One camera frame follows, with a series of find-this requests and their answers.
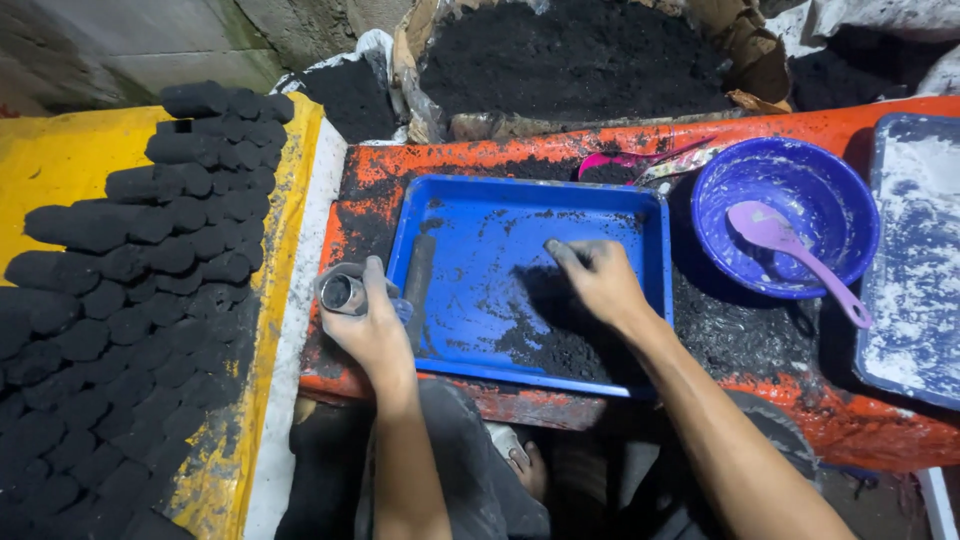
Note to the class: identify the lilac plastic spoon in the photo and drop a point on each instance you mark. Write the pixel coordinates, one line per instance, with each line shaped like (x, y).
(772, 232)

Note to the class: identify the person's right fingers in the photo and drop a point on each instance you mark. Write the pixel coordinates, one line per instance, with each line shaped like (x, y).
(581, 253)

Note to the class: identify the white board edge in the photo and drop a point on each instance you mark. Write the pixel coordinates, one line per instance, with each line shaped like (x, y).
(937, 502)

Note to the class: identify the metal tube mould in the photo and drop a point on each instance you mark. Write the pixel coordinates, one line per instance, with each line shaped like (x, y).
(343, 294)

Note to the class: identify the grey metal rod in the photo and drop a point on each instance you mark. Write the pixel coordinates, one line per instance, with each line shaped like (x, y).
(418, 285)

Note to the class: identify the purple plastic bowl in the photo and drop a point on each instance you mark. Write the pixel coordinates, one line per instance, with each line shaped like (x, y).
(817, 187)

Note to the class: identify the person's foot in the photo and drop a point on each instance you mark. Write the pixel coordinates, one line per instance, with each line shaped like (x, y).
(529, 471)

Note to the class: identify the person's right hand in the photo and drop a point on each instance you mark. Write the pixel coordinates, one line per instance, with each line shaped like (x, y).
(607, 289)

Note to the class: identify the white board under yellow sheet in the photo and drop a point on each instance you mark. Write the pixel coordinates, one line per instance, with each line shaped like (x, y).
(296, 300)

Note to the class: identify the yellow plastic sheet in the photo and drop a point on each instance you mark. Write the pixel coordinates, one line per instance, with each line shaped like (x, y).
(52, 165)

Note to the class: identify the person's left hand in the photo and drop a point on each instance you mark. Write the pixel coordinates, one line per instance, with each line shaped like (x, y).
(375, 334)

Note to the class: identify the pink plastic scoop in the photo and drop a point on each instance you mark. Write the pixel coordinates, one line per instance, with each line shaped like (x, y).
(611, 163)

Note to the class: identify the cardboard box of black powder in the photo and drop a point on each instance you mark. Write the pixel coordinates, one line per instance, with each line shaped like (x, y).
(570, 60)

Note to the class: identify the pale sack of black powder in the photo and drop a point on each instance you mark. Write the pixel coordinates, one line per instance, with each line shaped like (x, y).
(855, 67)

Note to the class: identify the heap of black charcoal powder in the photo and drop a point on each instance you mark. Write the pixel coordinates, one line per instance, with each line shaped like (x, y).
(559, 341)

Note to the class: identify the patterned flat stick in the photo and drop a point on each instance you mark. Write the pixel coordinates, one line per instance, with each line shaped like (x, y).
(679, 161)

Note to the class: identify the person's dark trousers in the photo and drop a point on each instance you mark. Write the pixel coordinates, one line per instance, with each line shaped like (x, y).
(465, 465)

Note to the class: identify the pile of black charcoal briquettes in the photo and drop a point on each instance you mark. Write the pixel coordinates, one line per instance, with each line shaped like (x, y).
(135, 300)

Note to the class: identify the blue tray with white dust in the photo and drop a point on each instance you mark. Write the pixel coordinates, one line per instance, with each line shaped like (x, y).
(915, 255)

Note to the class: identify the blue plastic tray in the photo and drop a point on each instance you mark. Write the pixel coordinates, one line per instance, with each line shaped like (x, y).
(480, 247)

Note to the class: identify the white sack of black powder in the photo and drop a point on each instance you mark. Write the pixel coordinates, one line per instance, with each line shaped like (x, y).
(352, 97)

